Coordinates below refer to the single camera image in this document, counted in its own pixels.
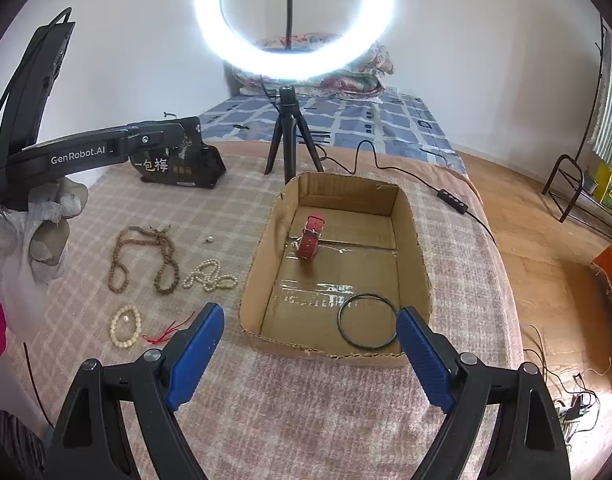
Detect cream bead bracelet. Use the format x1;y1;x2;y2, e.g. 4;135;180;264
109;305;142;347

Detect blue patterned bedsheet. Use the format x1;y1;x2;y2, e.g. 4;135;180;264
196;87;469;176

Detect black printed bag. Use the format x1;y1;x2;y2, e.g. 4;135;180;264
128;116;227;190

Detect yellow box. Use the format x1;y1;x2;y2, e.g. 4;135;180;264
593;162;612;211

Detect person's left hand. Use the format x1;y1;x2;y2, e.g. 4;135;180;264
0;177;90;312

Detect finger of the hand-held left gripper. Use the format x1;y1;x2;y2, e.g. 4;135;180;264
124;120;187;162

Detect folded floral quilt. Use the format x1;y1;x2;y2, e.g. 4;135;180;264
233;34;397;100

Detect thin black cable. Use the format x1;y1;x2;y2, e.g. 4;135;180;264
23;342;51;428

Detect green pendant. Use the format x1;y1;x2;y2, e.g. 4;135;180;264
142;310;197;346

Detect black metal clothes rack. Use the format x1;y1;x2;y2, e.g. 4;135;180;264
542;15;612;238

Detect dark knit cloth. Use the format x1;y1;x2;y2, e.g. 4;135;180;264
0;407;49;480

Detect brown bead necklace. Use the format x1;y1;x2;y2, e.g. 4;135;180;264
108;224;181;296

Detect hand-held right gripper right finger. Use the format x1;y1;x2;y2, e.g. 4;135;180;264
395;306;572;480

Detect red watch strap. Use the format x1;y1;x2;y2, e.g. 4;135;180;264
296;214;327;261

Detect black tripod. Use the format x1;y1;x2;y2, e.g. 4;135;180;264
265;86;325;185

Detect tangled black floor cables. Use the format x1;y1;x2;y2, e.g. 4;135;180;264
541;360;603;441

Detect cardboard box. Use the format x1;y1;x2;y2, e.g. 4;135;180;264
238;172;434;367

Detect black phone holder gooseneck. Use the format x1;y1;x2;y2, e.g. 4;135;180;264
266;0;323;52

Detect white ring light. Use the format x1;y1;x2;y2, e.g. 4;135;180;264
193;0;395;81

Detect orange cloth covered table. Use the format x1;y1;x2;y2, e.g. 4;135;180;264
561;239;612;396

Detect black bangle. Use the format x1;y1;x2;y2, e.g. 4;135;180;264
337;294;401;351

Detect black cable with controller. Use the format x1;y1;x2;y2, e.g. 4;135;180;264
353;140;497;246

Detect white floor cable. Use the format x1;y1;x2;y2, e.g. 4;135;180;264
528;325;612;377

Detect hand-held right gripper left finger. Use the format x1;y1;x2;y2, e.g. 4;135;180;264
43;302;225;480

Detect white pearl necklace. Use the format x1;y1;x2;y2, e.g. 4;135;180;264
182;258;238;292

